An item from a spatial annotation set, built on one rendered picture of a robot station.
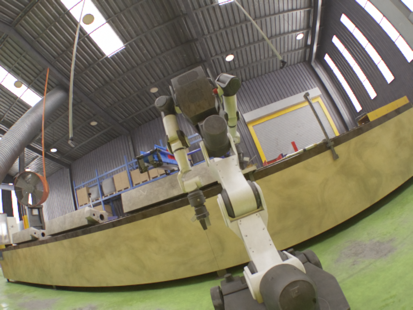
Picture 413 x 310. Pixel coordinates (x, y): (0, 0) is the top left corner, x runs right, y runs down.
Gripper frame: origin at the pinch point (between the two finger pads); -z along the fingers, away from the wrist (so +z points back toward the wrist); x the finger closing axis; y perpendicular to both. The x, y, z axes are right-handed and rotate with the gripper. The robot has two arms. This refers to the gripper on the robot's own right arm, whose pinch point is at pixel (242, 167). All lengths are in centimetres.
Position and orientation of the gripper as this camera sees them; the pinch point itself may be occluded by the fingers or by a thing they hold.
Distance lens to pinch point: 157.9
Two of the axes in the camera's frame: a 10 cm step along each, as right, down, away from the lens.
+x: 2.7, 1.7, 9.5
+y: -9.1, 3.7, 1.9
